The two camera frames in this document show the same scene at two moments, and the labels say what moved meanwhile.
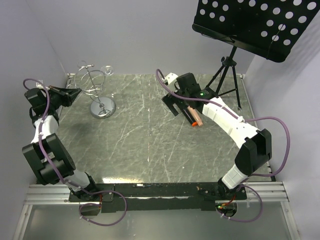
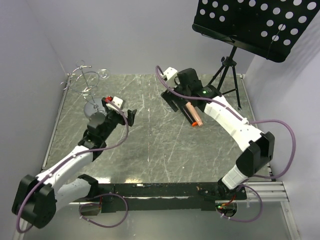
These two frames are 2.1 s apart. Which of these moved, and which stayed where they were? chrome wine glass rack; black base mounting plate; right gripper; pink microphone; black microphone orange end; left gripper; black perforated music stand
Moved: chrome wine glass rack; left gripper
Stayed: black perforated music stand; black microphone orange end; right gripper; pink microphone; black base mounting plate
